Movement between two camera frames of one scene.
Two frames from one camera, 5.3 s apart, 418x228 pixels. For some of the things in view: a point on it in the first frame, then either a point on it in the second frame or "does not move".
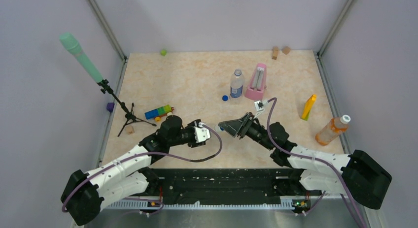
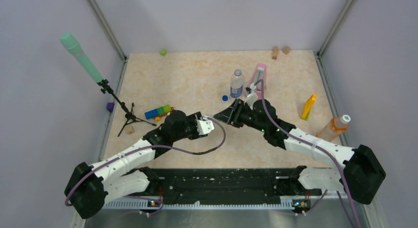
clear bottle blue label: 237,83 does not move
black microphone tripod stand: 129,115 does not move
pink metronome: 257,86 does not move
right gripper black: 241,126 -> 231,115
